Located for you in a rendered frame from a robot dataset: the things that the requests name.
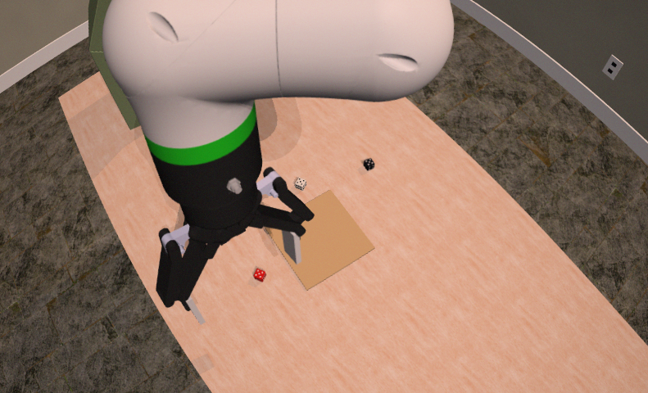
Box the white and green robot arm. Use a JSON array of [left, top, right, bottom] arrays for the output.
[[102, 0, 454, 209]]

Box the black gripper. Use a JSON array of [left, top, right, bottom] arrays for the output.
[[156, 167, 315, 325]]

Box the red die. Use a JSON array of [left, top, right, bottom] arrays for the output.
[[254, 269, 266, 282]]

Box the tan square mat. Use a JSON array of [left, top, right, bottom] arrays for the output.
[[265, 190, 375, 291]]

